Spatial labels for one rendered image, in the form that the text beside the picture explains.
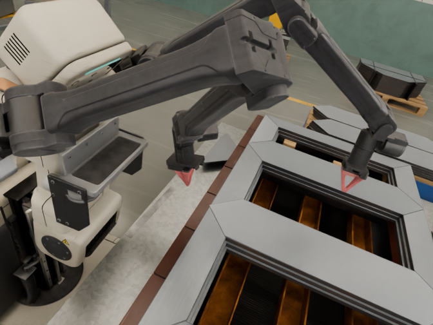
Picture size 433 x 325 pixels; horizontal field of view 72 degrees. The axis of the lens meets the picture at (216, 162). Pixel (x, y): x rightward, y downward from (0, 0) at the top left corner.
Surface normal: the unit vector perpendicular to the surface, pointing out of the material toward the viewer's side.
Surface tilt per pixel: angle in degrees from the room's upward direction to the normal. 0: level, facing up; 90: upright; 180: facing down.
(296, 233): 0
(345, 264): 0
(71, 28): 42
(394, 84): 90
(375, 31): 90
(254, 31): 47
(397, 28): 90
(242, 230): 1
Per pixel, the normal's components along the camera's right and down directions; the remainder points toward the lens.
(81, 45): 0.76, -0.36
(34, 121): 0.40, -0.15
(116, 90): -0.33, 0.00
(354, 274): 0.19, -0.78
